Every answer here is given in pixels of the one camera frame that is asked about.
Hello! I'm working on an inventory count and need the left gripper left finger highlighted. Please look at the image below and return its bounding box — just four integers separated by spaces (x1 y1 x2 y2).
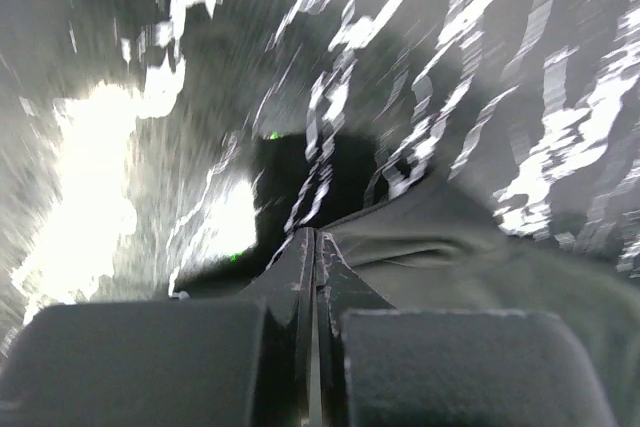
1 229 315 426

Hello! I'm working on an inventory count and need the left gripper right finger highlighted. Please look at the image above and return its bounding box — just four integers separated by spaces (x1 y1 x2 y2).
315 234 616 426

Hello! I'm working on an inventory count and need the black t shirt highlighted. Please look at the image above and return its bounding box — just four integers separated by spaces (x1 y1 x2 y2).
324 173 639 426

